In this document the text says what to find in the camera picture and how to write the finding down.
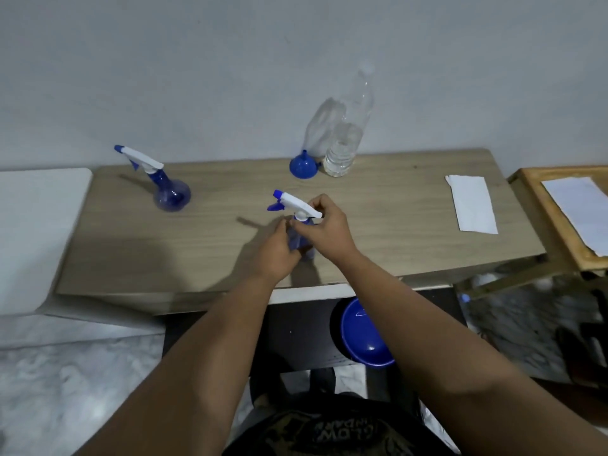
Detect person's right forearm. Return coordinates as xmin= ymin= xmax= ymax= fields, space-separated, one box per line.
xmin=332 ymin=249 xmax=608 ymax=456

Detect person's right hand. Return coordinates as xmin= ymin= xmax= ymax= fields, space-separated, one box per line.
xmin=289 ymin=194 xmax=360 ymax=268

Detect clear plastic water bottle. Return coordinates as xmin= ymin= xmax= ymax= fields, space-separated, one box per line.
xmin=322 ymin=66 xmax=375 ymax=178

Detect person's left forearm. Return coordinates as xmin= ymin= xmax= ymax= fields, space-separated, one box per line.
xmin=71 ymin=269 xmax=291 ymax=456

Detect blue plastic funnel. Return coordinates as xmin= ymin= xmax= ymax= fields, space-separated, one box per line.
xmin=289 ymin=150 xmax=319 ymax=179

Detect white plastic table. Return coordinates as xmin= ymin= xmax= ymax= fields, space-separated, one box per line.
xmin=0 ymin=168 xmax=94 ymax=317

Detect white paper sheet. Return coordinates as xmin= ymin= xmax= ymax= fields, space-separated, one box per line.
xmin=541 ymin=177 xmax=608 ymax=257

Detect blue spray bottle white trigger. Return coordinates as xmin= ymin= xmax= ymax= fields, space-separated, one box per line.
xmin=267 ymin=189 xmax=325 ymax=260
xmin=114 ymin=145 xmax=192 ymax=212

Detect white folded paper napkin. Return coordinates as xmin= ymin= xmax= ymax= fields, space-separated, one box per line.
xmin=445 ymin=175 xmax=499 ymax=234

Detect black sandals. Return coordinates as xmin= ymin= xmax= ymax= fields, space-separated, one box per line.
xmin=555 ymin=322 xmax=608 ymax=390

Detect wooden side table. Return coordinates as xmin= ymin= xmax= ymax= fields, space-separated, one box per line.
xmin=455 ymin=166 xmax=608 ymax=301

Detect black printed shirt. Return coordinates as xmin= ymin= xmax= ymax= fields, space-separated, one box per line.
xmin=222 ymin=393 xmax=459 ymax=456

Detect person's left hand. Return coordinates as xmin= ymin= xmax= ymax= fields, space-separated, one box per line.
xmin=256 ymin=217 xmax=305 ymax=282

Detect blue plastic basin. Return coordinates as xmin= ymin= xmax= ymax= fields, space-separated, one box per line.
xmin=330 ymin=297 xmax=396 ymax=369

